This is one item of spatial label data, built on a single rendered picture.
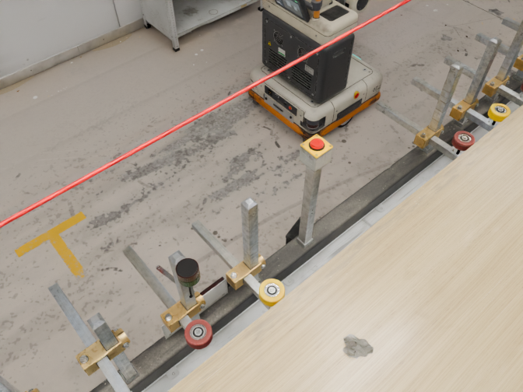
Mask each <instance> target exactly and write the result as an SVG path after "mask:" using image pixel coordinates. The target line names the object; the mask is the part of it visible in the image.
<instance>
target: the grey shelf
mask: <svg viewBox="0 0 523 392"><path fill-rule="evenodd" d="M139 1H140V5H141V9H142V16H143V20H144V23H145V25H144V27H145V28H146V29H149V28H150V27H151V25H153V26H154V27H155V28H157V29H158V30H159V31H160V32H161V33H163V34H164V35H165V36H166V37H168V38H169V39H172V44H173V50H174V51H175V52H177V51H179V50H180V48H179V42H178V37H181V36H183V35H185V34H186V33H189V32H191V31H192V30H194V29H196V28H198V27H200V26H203V25H205V24H207V23H211V22H213V21H215V20H218V19H220V18H222V17H224V16H227V15H229V14H231V13H232V12H235V11H237V10H239V9H242V8H243V7H245V6H248V5H250V4H252V3H254V2H257V1H259V0H139ZM263 9H264V8H263V7H262V0H261V6H260V7H258V10H259V11H260V12H261V11H263ZM149 23H150V24H151V25H150V24H149ZM176 41H177V42H176Z"/></svg>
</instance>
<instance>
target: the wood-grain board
mask: <svg viewBox="0 0 523 392"><path fill-rule="evenodd" d="M348 334H353V335H355V336H356V337H357V338H358V339H366V340H367V342H368V343H369V344H370V345H371V346H372V347H374V351H373V354H369V355H367V356H366V357H363V356H360V357H358V359H355V358H353V357H349V356H348V355H347V354H346V353H345V352H343V348H345V347H346V344H345V342H344V341H343V339H344V337H346V336H347V335H348ZM167 392H523V105H521V106H520V107H519V108H518V109H517V110H516V111H514V112H513V113H512V114H510V115H509V116H508V117H507V118H505V119H504V120H503V121H501V122H500V123H499V124H498V125H497V126H496V127H495V128H493V129H492V130H491V131H489V132H488V133H487V134H486V135H484V136H483V137H482V138H481V139H480V140H478V141H477V142H476V143H475V144H473V145H472V146H471V147H470V148H468V149H467V150H466V151H464V152H463V153H462V154H461V155H460V156H459V157H457V158H456V159H455V160H454V161H452V162H451V163H450V164H448V165H447V166H446V167H445V168H443V169H442V170H441V171H440V172H439V173H437V174H436V175H435V176H434V177H432V178H431V179H430V180H428V181H427V182H426V183H425V184H424V185H423V186H422V187H420V188H419V189H418V190H417V191H415V192H414V193H413V194H411V195H410V196H409V197H407V199H405V200H404V201H403V202H402V203H400V204H399V205H398V206H397V207H395V208H394V209H393V210H391V211H390V212H389V213H388V214H387V215H386V216H384V217H383V218H382V219H380V220H379V221H378V222H377V223H375V224H374V225H373V226H371V227H370V228H369V229H368V230H367V231H366V232H365V233H363V234H362V235H361V236H359V237H358V238H357V239H356V240H354V241H353V242H352V243H351V244H350V245H349V246H347V247H346V248H345V249H343V250H342V251H341V252H340V253H338V254H337V255H336V256H334V257H333V258H332V259H331V260H330V261H329V262H327V263H326V264H325V265H324V266H322V267H321V268H320V269H318V270H317V271H316V272H315V273H314V274H313V275H311V276H310V277H309V278H307V279H306V280H305V281H304V282H302V283H301V284H300V285H298V286H297V287H296V288H295V289H294V290H293V291H292V292H290V293H289V294H288V295H287V296H285V297H284V298H283V299H281V300H280V301H279V302H277V304H276V305H274V306H273V307H272V308H270V309H269V310H268V311H267V312H265V313H264V314H263V315H261V316H260V317H259V318H258V319H257V320H256V321H254V322H253V323H252V324H250V325H249V326H248V327H247V328H245V329H244V330H243V331H242V332H240V333H239V334H238V335H237V336H236V337H235V338H233V339H232V340H231V341H229V342H228V343H227V344H226V345H224V346H223V347H222V348H221V349H220V350H219V351H217V352H216V353H215V354H213V355H212V356H211V357H210V358H208V359H207V360H206V361H204V362H203V363H202V364H201V365H200V366H199V367H197V368H196V369H195V370H194V371H192V372H191V373H190V374H188V375H187V376H186V377H185V378H184V379H183V380H181V381H180V382H179V383H177V384H176V385H175V386H174V387H172V388H171V389H170V390H169V391H167Z"/></svg>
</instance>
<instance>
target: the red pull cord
mask: <svg viewBox="0 0 523 392"><path fill-rule="evenodd" d="M410 1H411V0H404V1H403V2H400V3H398V4H397V5H395V6H393V7H391V8H390V9H388V10H386V11H384V12H382V13H380V14H379V15H377V16H375V17H373V18H372V19H369V20H367V21H366V22H364V23H362V24H360V25H359V26H356V27H355V28H353V29H351V30H349V31H348V32H346V33H344V34H342V35H340V36H339V37H336V38H335V39H333V40H331V41H329V42H328V43H326V44H324V45H322V46H320V47H318V48H316V49H315V50H313V51H311V52H309V53H308V54H305V55H304V56H302V57H300V58H298V59H297V60H295V61H293V62H291V63H289V64H288V65H285V66H284V67H282V68H280V69H278V70H276V71H275V72H273V73H271V74H269V75H267V76H266V77H264V78H262V79H260V80H258V81H257V82H254V83H253V84H251V85H249V86H247V87H245V88H244V89H242V90H240V91H238V92H236V93H235V94H233V95H231V96H229V97H227V98H226V99H224V100H221V101H220V102H218V103H216V104H214V105H213V106H211V107H209V108H207V109H205V110H204V111H202V112H200V113H198V114H196V115H195V116H193V117H190V118H189V119H187V120H186V121H183V122H181V123H180V124H178V125H176V126H174V127H173V128H171V129H169V130H167V131H165V132H164V133H162V134H160V135H157V136H156V137H155V138H152V139H150V140H149V141H147V142H145V143H143V144H141V145H140V146H138V147H136V148H134V149H133V150H131V151H129V152H126V153H125V154H124V155H122V156H119V157H118V158H116V159H114V160H112V161H110V162H109V163H107V164H105V165H103V166H102V167H100V168H98V169H96V170H94V171H93V172H91V173H88V174H87V175H85V176H84V177H81V178H79V179H78V180H76V181H74V182H72V183H70V184H69V185H67V186H65V187H63V188H62V189H60V190H58V191H56V192H54V193H53V194H50V195H48V196H47V197H46V198H43V199H41V200H39V201H38V202H36V203H34V204H32V205H31V206H29V207H27V208H25V209H23V210H22V211H20V212H17V213H16V214H14V215H12V216H10V217H8V218H7V219H5V220H3V221H1V222H0V228H1V227H3V226H5V225H7V224H8V223H10V222H12V221H14V220H15V219H18V218H19V217H21V216H22V215H25V214H26V213H28V212H30V211H32V210H34V209H35V208H37V207H39V206H41V205H43V204H44V203H46V202H48V201H50V200H51V199H53V198H56V197H57V196H59V195H60V194H63V193H65V192H66V191H68V190H70V189H72V188H73V187H75V186H77V185H79V184H81V183H82V182H84V181H86V180H88V179H90V178H91V177H94V176H95V175H97V174H98V173H101V172H102V171H104V170H106V169H108V168H109V167H111V166H113V165H115V164H116V163H119V162H120V161H122V160H123V159H126V158H128V157H129V156H131V155H133V154H135V153H137V152H138V151H140V150H142V149H144V148H145V147H147V146H149V145H152V144H153V143H154V142H157V141H159V140H160V139H162V138H164V137H166V136H167V135H169V134H171V133H173V132H174V131H176V130H178V129H180V128H182V127H184V126H185V125H187V124H189V123H191V122H192V121H194V120H196V119H198V118H200V117H201V116H203V115H205V114H207V113H209V112H210V111H212V110H215V109H216V108H217V107H220V106H222V105H224V104H225V103H227V102H229V101H231V100H232V99H234V98H236V97H238V96H239V95H241V94H243V93H245V92H247V91H248V90H250V89H252V88H254V87H256V86H258V85H259V84H261V83H263V82H265V81H267V80H268V79H270V78H272V77H274V76H275V75H278V74H279V73H281V72H283V71H285V70H287V69H288V68H290V67H292V66H294V65H295V64H297V63H299V62H301V61H302V60H304V59H306V58H309V57H310V56H311V55H313V54H316V53H317V52H319V51H321V50H323V49H325V48H326V47H328V46H330V45H332V44H333V43H335V42H337V41H339V40H341V39H342V38H344V37H346V36H348V35H350V34H351V33H353V32H355V31H357V30H359V29H360V28H362V27H364V26H366V25H367V24H369V23H372V22H373V21H375V20H376V19H379V18H381V17H382V16H384V15H386V14H388V13H389V12H391V11H393V10H395V9H397V8H398V7H400V6H402V5H404V4H405V3H407V2H410Z"/></svg>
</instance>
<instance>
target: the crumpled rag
mask: <svg viewBox="0 0 523 392"><path fill-rule="evenodd" d="M343 341H344V342H345V344H346V347H345V348H343V352H345V353H346V354H347V355H348V356H349V357H353V358H355V359H358V357H360V356H363V357H366V356H367V355H369V354H373V351H374V347H372V346H371V345H370V344H369V343H368V342H367V340H366V339H358V338H357V337H356V336H355V335H353V334H348V335H347V336H346V337H344V339H343Z"/></svg>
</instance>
